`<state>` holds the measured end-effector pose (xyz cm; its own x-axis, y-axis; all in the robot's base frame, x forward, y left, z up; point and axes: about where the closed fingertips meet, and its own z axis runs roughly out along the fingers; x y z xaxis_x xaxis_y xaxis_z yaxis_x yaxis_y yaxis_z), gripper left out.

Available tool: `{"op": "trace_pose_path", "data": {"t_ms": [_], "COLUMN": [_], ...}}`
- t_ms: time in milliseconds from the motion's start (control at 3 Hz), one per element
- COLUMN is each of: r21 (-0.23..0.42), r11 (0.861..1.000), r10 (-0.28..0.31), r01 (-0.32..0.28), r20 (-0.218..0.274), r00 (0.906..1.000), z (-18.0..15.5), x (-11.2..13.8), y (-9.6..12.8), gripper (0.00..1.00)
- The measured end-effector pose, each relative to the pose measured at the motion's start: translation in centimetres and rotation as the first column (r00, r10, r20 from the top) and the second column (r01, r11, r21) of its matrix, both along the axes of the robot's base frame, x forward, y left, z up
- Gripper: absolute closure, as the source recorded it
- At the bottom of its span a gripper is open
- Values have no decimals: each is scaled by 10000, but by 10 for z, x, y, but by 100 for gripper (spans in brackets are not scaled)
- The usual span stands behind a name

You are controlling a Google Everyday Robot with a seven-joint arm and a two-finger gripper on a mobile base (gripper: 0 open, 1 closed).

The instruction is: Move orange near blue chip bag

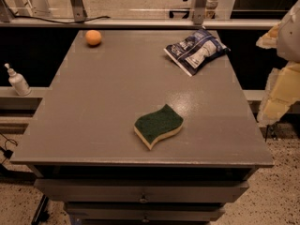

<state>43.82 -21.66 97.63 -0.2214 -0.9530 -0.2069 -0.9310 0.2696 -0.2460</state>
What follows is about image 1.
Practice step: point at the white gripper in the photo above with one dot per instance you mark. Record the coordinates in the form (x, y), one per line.
(291, 37)

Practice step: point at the orange fruit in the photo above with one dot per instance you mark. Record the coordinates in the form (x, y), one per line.
(93, 37)

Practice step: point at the blue chip bag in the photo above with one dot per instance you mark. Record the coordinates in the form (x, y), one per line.
(195, 51)

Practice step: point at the green yellow scrub sponge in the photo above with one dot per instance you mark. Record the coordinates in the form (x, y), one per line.
(156, 126)

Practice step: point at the white pump bottle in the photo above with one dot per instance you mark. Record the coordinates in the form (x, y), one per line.
(17, 81)

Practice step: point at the metal frame bracket right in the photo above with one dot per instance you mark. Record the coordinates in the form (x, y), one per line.
(198, 7)

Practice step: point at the metal frame bracket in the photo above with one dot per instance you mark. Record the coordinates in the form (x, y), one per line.
(79, 12)
(198, 7)

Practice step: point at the metal frame bracket left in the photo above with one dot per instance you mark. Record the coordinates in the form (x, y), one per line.
(79, 12)

